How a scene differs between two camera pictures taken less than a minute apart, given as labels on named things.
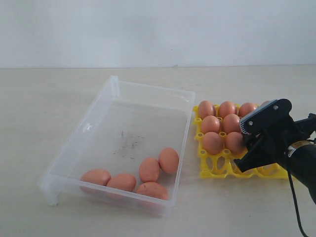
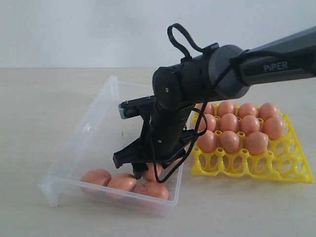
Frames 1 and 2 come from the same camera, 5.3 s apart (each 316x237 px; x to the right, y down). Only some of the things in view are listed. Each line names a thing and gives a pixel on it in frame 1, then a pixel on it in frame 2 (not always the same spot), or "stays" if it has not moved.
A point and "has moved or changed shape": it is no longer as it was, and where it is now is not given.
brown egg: (235, 141) has moved or changed shape
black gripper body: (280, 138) → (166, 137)
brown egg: (226, 107) stays
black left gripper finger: (257, 155) → (136, 151)
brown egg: (246, 107) stays
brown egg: (213, 143) has moved or changed shape
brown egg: (153, 188) stays
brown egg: (122, 181) → (150, 175)
